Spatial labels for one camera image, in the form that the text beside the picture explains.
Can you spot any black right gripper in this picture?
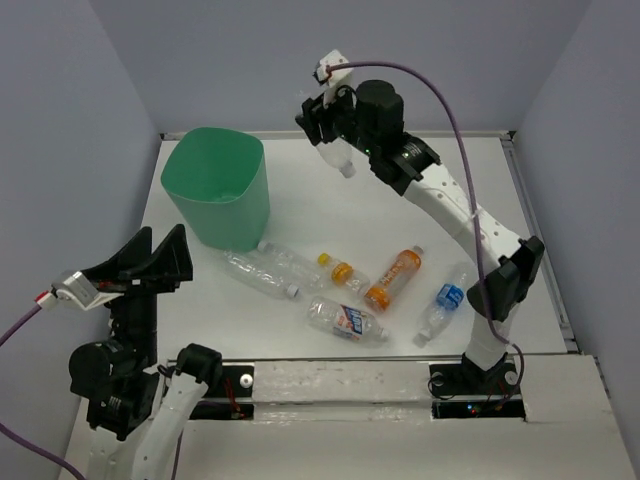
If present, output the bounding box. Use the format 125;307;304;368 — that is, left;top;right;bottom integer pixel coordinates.
294;81;377;157

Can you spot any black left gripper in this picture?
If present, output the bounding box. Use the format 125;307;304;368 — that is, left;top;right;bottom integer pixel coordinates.
88;218;196;363

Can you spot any small clear plastic bottle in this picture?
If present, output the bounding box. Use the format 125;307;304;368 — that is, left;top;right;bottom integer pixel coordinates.
316;139;356;179

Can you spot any crushed clear bottle white cap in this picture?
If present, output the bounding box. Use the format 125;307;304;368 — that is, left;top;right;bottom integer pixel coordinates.
222;250;300;300

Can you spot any long clear bottle white cap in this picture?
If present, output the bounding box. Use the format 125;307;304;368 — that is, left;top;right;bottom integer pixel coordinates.
257;240;325;293

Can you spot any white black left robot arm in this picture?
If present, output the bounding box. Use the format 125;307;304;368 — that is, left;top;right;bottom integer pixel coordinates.
69;224;223;479

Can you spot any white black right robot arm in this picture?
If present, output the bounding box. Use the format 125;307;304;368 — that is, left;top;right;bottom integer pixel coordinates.
295;80;545;392

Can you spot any green plastic bin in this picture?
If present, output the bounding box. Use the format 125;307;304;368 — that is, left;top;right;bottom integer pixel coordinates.
161;127;270;252

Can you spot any clear bottle yellow cap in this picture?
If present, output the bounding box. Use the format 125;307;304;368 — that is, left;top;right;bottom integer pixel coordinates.
317;253;370;299

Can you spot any clear bottle white blue label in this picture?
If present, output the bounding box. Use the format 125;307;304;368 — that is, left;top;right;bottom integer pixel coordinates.
306;296;389;344

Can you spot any orange label bottle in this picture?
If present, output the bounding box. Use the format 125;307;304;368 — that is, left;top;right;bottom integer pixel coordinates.
364;245;425;312

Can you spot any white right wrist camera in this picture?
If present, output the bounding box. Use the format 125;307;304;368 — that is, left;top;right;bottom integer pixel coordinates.
314;49;353;107

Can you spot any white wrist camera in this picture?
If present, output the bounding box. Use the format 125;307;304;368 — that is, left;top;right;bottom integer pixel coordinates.
314;49;353;107
35;271;122;311

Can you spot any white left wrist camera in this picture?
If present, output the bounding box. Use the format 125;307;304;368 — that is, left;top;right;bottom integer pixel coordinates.
35;271;122;311

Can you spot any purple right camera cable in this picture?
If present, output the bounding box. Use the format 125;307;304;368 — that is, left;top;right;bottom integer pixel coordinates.
324;61;525;401

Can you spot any purple camera cable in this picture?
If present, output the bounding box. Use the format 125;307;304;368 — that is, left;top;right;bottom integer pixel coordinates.
0;302;89;480
324;61;525;401

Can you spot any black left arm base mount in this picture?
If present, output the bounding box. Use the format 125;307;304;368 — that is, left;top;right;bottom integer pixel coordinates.
190;362;255;421

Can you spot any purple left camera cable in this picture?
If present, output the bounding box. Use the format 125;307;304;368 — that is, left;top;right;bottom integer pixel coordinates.
0;302;89;480

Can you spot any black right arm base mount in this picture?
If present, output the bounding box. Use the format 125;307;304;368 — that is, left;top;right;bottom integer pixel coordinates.
427;362;526;420

